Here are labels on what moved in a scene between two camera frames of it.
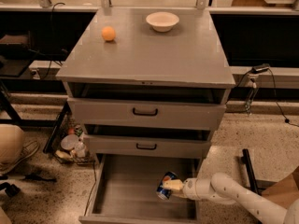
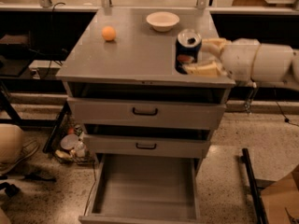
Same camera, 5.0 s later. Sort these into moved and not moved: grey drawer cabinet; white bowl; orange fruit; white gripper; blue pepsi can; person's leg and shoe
Moved: white gripper; blue pepsi can
Not moved: white bowl; grey drawer cabinet; person's leg and shoe; orange fruit
